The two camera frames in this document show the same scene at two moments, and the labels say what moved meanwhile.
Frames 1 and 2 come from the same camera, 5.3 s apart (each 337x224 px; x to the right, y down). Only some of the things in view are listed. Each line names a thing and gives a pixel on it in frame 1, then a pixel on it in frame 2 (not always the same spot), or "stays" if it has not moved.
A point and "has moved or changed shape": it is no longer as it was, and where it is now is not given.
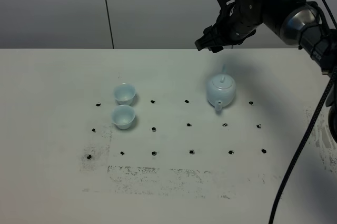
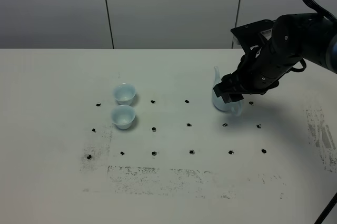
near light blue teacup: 123,116 stays
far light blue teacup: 124,94 stays
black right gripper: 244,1 → 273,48
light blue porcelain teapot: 221,89 has moved or changed shape
